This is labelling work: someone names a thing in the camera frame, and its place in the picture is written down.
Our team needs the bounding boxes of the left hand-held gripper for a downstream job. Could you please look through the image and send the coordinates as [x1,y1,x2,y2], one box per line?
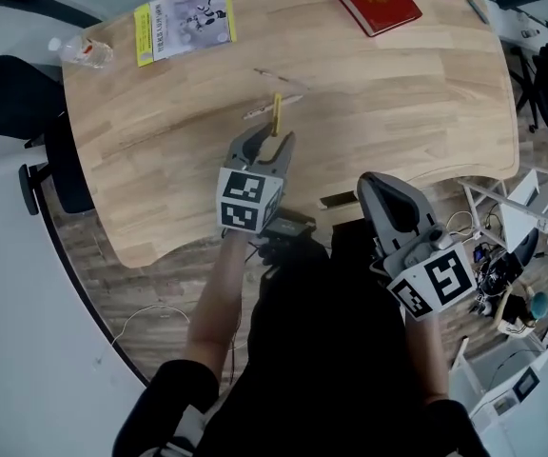
[216,126,298,234]

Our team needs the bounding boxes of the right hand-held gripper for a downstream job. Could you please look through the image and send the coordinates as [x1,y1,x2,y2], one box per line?
[356,171,478,323]

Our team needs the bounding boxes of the yellow stationery pen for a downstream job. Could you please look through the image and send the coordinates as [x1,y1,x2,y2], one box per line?
[269,92,284,139]

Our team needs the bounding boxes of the wooden stationery pencil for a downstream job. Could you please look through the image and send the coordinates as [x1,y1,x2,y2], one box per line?
[253,67,310,90]
[241,93,305,122]

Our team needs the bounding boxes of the grey stationery pen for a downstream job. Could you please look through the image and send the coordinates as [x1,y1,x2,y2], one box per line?
[465,0,491,25]

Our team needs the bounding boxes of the person's left forearm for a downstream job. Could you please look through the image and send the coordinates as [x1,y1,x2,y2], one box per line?
[183,228,252,386]

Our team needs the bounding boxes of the person's right forearm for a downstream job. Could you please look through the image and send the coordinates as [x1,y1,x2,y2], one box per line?
[399,309,452,407]

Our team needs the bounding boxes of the wooden desk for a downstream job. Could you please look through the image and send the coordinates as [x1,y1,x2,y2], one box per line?
[62,0,521,270]

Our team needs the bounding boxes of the black control box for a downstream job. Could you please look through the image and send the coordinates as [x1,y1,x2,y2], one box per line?
[258,209,319,257]

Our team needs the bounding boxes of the white metal rack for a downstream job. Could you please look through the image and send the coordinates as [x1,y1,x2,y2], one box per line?
[458,168,548,238]

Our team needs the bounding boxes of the yellow banded white book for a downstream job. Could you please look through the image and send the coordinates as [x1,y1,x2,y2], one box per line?
[133,0,239,70]

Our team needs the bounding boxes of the person's black clothed body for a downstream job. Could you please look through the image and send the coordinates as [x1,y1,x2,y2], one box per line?
[110,220,495,457]

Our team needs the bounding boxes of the clear plastic water bottle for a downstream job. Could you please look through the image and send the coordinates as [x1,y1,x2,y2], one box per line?
[47,35,115,71]

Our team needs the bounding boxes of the white cabinet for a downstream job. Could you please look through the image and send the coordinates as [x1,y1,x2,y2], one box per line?
[448,334,548,447]

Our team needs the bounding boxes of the white curved table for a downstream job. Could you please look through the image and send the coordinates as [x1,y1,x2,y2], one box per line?
[0,129,153,457]

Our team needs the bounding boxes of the heap of electronics and cables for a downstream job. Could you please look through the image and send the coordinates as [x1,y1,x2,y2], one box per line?
[472,239,526,300]

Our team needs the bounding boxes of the white floor cable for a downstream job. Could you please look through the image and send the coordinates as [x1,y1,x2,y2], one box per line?
[110,304,190,348]

